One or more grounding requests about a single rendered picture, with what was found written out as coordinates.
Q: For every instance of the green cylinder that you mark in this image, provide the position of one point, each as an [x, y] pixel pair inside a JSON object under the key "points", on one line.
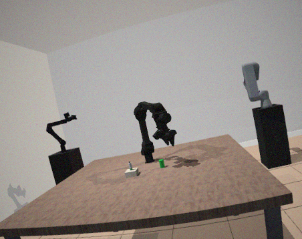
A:
{"points": [[161, 163]]}

